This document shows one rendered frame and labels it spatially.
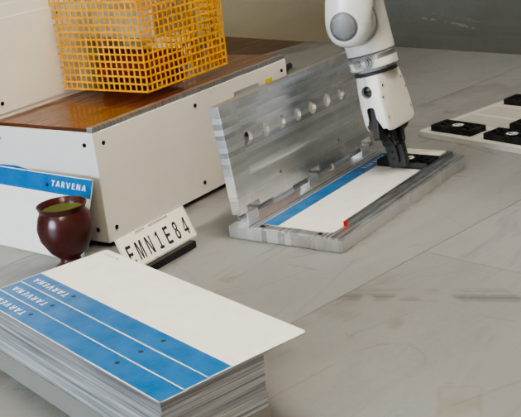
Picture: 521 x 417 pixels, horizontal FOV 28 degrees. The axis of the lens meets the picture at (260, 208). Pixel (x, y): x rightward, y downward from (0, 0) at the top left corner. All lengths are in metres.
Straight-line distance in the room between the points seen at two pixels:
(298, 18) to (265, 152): 2.70
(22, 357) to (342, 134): 0.83
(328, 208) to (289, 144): 0.15
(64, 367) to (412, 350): 0.40
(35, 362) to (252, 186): 0.56
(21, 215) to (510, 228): 0.78
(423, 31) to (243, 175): 2.92
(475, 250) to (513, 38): 2.77
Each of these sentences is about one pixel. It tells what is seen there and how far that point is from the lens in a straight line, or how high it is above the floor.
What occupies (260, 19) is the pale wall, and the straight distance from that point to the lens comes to 4.21.
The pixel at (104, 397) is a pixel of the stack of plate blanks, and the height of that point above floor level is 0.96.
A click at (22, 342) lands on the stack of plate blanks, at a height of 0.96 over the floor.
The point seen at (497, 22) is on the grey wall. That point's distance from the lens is 4.27.
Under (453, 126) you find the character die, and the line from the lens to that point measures 2.09.
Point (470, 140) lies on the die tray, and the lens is 2.03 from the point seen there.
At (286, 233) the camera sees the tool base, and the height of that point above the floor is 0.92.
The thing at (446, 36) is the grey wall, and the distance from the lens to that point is 4.42.
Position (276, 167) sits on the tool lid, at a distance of 1.70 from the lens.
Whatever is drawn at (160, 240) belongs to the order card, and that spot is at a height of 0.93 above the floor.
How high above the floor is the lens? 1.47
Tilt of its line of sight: 19 degrees down
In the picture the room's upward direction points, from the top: 6 degrees counter-clockwise
